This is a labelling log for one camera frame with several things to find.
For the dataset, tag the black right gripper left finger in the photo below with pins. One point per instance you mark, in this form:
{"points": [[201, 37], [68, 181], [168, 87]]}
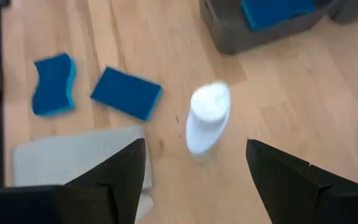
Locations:
{"points": [[73, 205]]}

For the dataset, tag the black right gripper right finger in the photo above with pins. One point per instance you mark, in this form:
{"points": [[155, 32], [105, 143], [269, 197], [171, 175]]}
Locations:
{"points": [[306, 199]]}

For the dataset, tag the blue wavy sponge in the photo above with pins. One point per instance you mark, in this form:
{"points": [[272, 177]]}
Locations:
{"points": [[53, 84], [275, 12]]}

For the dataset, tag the white plastic restorer bottle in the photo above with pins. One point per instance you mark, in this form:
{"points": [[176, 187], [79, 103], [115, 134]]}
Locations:
{"points": [[208, 109], [145, 207]]}

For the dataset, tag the blue rectangular sponge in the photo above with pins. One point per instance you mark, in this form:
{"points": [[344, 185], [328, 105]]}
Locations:
{"points": [[126, 93]]}

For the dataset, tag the grey waffle cloth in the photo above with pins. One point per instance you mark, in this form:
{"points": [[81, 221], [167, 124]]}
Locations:
{"points": [[73, 155]]}

